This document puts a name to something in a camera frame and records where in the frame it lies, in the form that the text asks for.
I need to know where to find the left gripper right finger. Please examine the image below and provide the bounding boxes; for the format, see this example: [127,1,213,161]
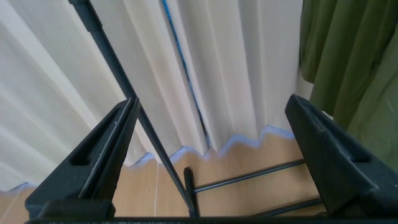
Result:
[284,94,398,217]

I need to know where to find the green long-sleeved shirt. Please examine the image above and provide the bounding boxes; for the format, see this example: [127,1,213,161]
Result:
[298,0,398,172]

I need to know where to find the black clothes rack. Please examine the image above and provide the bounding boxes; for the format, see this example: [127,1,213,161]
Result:
[68,0,324,218]

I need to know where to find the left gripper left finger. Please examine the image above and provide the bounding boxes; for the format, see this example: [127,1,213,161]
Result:
[25,97,141,218]

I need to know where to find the beige curtain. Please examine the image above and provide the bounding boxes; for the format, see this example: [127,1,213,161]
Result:
[0,0,315,192]

